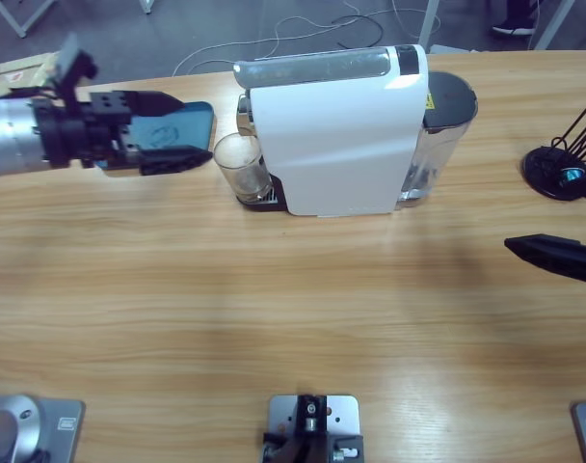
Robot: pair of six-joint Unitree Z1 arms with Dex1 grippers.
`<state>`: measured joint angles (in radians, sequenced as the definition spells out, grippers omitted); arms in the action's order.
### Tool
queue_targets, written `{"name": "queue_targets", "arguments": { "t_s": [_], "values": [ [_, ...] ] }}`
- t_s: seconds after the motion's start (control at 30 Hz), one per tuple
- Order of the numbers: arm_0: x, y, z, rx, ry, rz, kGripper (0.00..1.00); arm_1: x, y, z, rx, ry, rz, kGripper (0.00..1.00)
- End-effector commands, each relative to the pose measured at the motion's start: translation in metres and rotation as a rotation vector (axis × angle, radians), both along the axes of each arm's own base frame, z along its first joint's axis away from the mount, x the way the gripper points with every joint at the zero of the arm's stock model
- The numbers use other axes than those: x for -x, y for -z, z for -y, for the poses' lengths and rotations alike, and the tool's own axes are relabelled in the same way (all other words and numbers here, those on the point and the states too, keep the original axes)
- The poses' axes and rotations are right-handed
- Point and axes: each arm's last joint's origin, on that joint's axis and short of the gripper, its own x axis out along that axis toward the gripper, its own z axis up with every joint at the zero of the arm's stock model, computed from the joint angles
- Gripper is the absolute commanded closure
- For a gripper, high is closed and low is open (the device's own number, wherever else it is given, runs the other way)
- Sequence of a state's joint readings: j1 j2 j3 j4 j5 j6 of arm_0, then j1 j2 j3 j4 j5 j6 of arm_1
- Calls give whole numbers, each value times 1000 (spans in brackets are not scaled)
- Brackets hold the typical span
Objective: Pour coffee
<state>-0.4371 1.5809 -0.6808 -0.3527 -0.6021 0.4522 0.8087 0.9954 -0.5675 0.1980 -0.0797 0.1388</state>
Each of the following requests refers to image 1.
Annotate white floor cable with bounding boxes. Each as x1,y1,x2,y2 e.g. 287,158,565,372
171,14,333,77

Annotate wooden crate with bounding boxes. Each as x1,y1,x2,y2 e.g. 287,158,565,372
0,49,90,105

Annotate clear drinking glass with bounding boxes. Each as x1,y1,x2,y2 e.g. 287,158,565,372
213,133,274,204

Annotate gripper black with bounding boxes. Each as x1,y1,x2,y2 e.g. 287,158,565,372
32,90,214,177

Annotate clear water tank black lid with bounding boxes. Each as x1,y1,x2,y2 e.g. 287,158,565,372
398,70,480,208

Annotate black wire capsule holder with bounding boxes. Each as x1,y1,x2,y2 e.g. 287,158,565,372
521,87,586,202

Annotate white metal table frame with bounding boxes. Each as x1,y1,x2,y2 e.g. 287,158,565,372
0,0,58,39

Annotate black floor cable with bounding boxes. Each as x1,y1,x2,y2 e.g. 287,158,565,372
330,14,386,50

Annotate black sneaker white sole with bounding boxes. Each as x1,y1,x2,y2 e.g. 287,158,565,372
491,19,536,38

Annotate dark trouser leg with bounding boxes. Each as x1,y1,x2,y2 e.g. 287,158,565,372
504,0,539,28

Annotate blue plastic tray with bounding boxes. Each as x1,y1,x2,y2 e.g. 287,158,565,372
93,100,217,173

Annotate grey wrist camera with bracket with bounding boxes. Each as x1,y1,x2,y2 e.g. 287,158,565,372
45,32,99,117

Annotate white slanted metal leg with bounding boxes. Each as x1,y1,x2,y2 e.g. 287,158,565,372
533,0,576,51

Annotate white capsule coffee machine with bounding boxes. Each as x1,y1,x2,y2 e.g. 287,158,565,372
233,43,432,218

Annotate white metal post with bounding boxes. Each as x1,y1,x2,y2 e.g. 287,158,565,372
419,0,442,48

